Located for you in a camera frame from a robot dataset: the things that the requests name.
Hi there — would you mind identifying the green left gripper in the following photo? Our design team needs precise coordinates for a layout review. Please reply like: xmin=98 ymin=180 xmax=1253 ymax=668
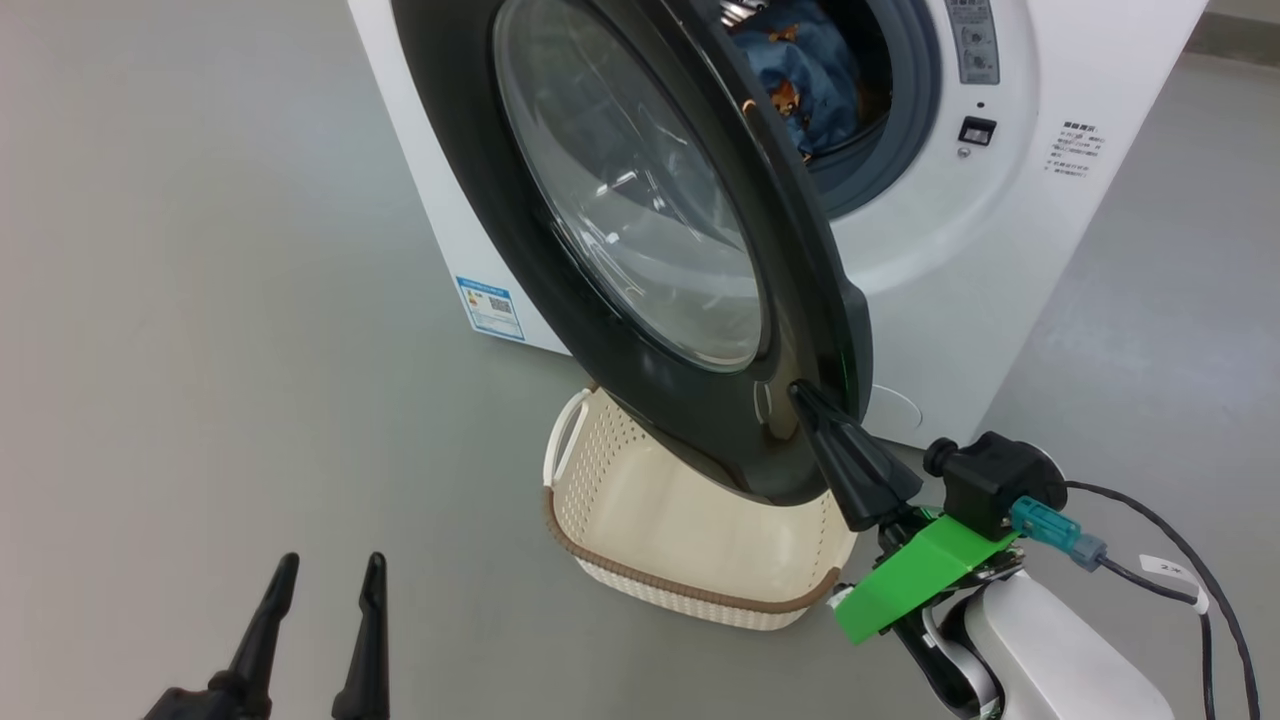
xmin=145 ymin=553 xmax=389 ymax=720

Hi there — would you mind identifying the printed warning text label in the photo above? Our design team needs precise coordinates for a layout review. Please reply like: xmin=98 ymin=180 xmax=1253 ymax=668
xmin=1045 ymin=120 xmax=1107 ymax=179

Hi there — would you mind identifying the black round glass washer door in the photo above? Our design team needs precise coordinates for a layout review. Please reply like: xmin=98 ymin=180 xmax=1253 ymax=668
xmin=390 ymin=0 xmax=874 ymax=507

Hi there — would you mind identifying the thin black cable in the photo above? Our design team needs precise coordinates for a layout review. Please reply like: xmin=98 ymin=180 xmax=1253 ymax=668
xmin=1065 ymin=480 xmax=1263 ymax=720
xmin=1100 ymin=555 xmax=1217 ymax=720

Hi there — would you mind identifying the cream perforated laundry basket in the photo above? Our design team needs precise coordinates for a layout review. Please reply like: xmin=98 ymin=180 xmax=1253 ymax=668
xmin=542 ymin=385 xmax=861 ymax=633

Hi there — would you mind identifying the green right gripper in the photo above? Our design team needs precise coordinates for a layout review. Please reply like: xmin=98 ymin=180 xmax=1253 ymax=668
xmin=790 ymin=380 xmax=1023 ymax=647

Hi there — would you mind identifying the round white filter cover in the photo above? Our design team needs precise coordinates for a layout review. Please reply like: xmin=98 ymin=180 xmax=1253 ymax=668
xmin=866 ymin=384 xmax=924 ymax=435

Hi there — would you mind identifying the white front-load washing machine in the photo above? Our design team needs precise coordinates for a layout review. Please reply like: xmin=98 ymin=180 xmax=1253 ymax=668
xmin=345 ymin=0 xmax=1211 ymax=451

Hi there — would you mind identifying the white cable tag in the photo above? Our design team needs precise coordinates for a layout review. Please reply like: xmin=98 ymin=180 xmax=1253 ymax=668
xmin=1140 ymin=554 xmax=1211 ymax=614

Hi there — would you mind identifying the blue energy label sticker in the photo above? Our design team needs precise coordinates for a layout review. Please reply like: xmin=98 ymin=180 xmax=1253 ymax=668
xmin=455 ymin=275 xmax=527 ymax=344

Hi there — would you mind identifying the teal right camera connector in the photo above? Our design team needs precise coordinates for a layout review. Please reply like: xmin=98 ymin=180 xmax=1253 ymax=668
xmin=1008 ymin=496 xmax=1109 ymax=573

